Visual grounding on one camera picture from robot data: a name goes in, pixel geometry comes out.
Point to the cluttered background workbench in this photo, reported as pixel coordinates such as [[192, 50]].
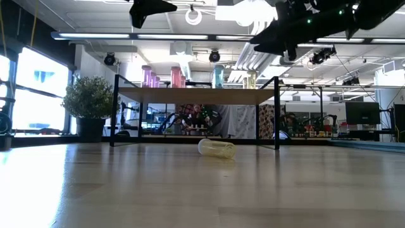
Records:
[[310, 131]]

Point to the person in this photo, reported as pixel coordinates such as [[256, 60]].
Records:
[[196, 118]]

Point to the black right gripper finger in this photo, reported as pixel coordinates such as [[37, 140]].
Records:
[[270, 49], [267, 35]]

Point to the large bright window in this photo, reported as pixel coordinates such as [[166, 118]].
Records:
[[41, 95]]

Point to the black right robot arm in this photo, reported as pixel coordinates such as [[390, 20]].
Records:
[[376, 12]]

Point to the wooden shelf black metal frame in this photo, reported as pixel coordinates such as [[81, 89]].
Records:
[[196, 96]]

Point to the black monitor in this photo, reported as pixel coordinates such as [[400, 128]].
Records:
[[362, 112], [399, 122]]

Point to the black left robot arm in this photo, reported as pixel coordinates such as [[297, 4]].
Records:
[[4, 126]]

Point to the green artificial plant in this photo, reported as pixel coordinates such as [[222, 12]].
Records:
[[88, 96]]

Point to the black plant pot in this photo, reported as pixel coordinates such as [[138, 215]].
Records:
[[90, 128]]

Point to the silver ventilation duct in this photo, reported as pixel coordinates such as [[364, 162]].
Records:
[[253, 60]]

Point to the black aluminium rail frame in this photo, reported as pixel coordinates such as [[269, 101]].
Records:
[[373, 146]]

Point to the black back frame rail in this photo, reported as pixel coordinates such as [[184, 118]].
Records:
[[190, 141]]

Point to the black ceiling camera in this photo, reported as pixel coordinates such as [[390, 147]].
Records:
[[109, 59], [322, 55], [214, 56]]

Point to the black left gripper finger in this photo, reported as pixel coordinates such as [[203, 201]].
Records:
[[137, 16], [161, 6]]

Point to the yellow pill bottle white cap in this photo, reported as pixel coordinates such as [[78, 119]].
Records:
[[252, 79], [216, 149]]

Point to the black overhead light bar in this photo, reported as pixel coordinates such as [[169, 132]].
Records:
[[158, 36]]

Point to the white dome object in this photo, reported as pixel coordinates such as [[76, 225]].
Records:
[[281, 135]]

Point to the white curtain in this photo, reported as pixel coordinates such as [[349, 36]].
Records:
[[234, 122]]

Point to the teal pill bottle white cap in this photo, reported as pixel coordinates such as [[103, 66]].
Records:
[[218, 77]]

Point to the floral patterned curtain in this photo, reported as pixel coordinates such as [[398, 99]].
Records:
[[267, 122]]

